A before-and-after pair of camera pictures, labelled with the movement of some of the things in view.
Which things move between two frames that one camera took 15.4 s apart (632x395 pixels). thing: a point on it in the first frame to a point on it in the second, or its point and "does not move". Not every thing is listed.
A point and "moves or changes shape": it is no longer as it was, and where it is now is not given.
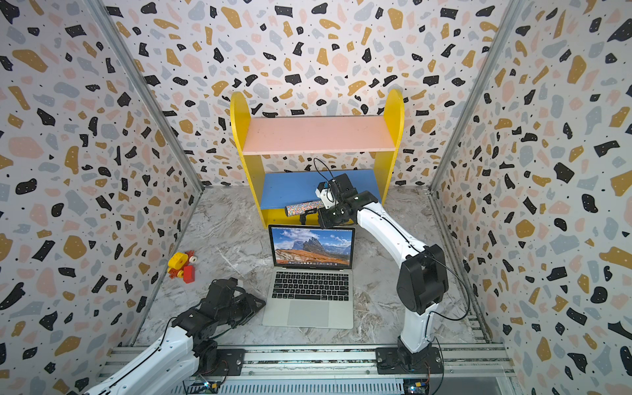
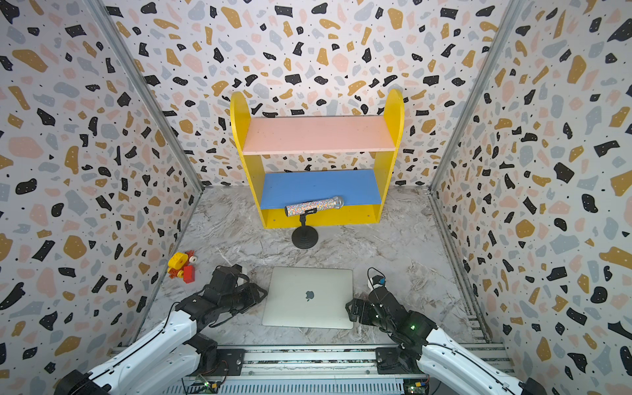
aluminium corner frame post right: x=510 y=14 does not move
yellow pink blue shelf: x=287 y=157 does not move
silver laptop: x=311 y=282 moves or changes shape
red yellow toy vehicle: x=178 y=266 does not move
